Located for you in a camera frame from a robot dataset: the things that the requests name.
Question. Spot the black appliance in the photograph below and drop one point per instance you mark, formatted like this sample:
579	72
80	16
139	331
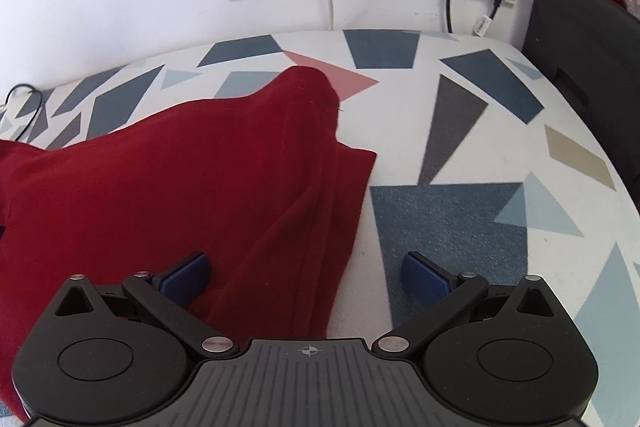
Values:
580	32

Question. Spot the clear plastic bag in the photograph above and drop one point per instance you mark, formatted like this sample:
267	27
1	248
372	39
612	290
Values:
631	2

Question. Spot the dark red sweater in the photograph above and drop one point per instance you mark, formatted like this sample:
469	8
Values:
150	182

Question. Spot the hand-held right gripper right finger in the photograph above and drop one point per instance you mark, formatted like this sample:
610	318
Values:
422	277

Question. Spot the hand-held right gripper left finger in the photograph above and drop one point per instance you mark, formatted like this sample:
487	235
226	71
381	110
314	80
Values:
185	277

